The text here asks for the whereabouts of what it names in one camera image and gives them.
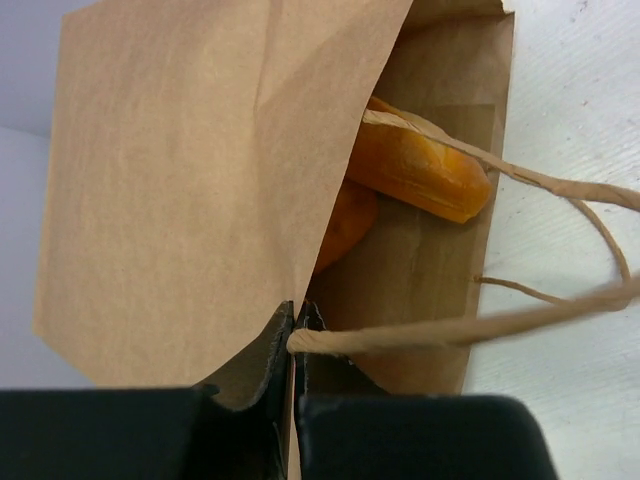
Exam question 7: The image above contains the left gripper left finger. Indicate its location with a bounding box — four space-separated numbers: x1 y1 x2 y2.
1 301 294 479

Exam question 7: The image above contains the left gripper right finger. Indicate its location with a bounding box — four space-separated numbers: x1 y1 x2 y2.
294 299 561 480

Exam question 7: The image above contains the round orange fake bread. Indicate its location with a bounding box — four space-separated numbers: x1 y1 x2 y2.
313 179 379 275

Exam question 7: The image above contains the long orange fake baguette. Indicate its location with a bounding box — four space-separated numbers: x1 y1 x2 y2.
346 123 493 224

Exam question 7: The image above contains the brown paper bag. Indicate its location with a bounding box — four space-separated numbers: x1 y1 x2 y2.
30 0 640 480

